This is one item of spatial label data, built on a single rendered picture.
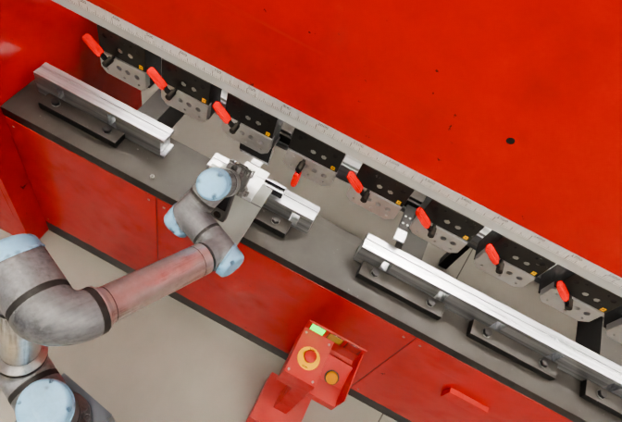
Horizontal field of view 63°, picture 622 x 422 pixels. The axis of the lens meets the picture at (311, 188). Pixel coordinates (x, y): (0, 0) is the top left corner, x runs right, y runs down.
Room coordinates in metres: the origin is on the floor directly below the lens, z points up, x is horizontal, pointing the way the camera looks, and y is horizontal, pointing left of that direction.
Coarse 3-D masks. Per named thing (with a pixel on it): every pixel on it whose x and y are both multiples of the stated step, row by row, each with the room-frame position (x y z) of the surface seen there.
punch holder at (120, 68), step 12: (108, 36) 0.93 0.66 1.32; (120, 36) 0.93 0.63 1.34; (108, 48) 0.93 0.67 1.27; (120, 48) 0.93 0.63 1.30; (132, 48) 0.92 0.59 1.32; (120, 60) 0.93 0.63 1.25; (132, 60) 0.92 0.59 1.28; (144, 60) 0.92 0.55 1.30; (156, 60) 0.97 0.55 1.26; (108, 72) 0.93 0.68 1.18; (120, 72) 0.92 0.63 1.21; (132, 72) 0.92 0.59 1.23; (144, 72) 0.92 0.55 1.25; (132, 84) 0.92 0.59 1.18; (144, 84) 0.92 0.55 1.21
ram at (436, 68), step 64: (64, 0) 0.94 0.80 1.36; (128, 0) 0.93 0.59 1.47; (192, 0) 0.91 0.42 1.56; (256, 0) 0.90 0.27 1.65; (320, 0) 0.88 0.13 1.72; (384, 0) 0.87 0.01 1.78; (448, 0) 0.86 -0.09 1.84; (512, 0) 0.85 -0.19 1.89; (576, 0) 0.85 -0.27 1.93; (256, 64) 0.89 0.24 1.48; (320, 64) 0.88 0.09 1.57; (384, 64) 0.87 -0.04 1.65; (448, 64) 0.86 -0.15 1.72; (512, 64) 0.85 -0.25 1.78; (576, 64) 0.84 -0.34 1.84; (384, 128) 0.86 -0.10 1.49; (448, 128) 0.85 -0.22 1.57; (512, 128) 0.84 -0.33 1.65; (576, 128) 0.83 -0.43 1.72; (512, 192) 0.83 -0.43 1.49; (576, 192) 0.82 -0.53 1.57
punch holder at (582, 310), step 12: (552, 276) 0.85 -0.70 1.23; (564, 276) 0.82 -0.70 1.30; (576, 276) 0.80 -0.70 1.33; (540, 288) 0.83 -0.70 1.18; (552, 288) 0.80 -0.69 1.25; (576, 288) 0.80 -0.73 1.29; (588, 288) 0.80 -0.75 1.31; (600, 288) 0.80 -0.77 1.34; (552, 300) 0.80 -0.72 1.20; (576, 300) 0.80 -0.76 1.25; (588, 300) 0.80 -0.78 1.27; (600, 300) 0.79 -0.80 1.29; (612, 300) 0.80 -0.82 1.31; (564, 312) 0.79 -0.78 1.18; (576, 312) 0.79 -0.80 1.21; (588, 312) 0.79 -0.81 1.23; (600, 312) 0.79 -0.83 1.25
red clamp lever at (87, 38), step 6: (84, 36) 0.90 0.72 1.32; (90, 36) 0.91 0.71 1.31; (84, 42) 0.90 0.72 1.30; (90, 42) 0.90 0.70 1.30; (90, 48) 0.89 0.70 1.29; (96, 48) 0.90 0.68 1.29; (102, 48) 0.91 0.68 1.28; (96, 54) 0.89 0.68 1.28; (102, 54) 0.90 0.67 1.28; (108, 60) 0.90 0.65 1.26
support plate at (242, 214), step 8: (256, 192) 0.87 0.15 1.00; (264, 192) 0.88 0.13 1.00; (240, 200) 0.82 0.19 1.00; (256, 200) 0.84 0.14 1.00; (264, 200) 0.85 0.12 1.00; (232, 208) 0.78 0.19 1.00; (240, 208) 0.79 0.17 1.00; (248, 208) 0.80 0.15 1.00; (256, 208) 0.81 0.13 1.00; (232, 216) 0.76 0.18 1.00; (240, 216) 0.77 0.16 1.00; (248, 216) 0.78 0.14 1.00; (224, 224) 0.72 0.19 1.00; (232, 224) 0.73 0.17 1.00; (240, 224) 0.74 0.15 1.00; (248, 224) 0.75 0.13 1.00; (232, 232) 0.71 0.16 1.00; (240, 232) 0.72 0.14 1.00; (232, 240) 0.68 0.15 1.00; (240, 240) 0.69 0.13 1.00
